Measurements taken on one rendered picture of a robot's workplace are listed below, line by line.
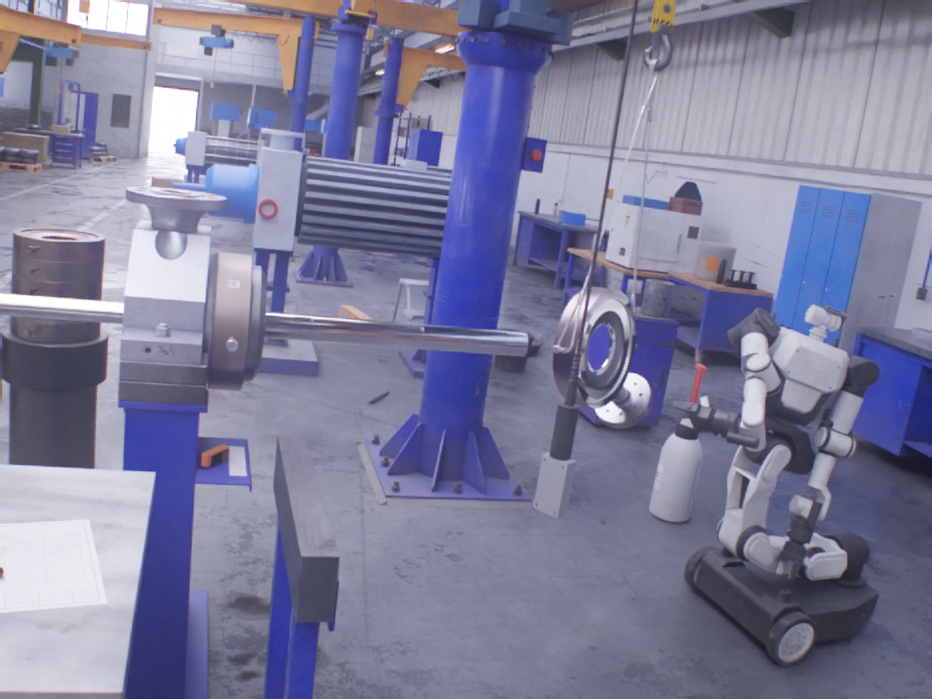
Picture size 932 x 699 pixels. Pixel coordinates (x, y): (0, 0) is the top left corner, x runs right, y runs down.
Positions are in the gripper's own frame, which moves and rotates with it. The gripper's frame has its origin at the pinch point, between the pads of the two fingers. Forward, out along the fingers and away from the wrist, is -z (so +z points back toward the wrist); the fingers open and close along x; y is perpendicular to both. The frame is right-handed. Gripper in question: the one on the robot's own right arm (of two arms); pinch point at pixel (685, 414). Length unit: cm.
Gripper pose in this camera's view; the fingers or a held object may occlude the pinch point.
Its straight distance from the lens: 280.0
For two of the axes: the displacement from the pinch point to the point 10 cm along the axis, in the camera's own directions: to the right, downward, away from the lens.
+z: 7.6, 1.5, -6.3
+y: -4.7, 7.9, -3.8
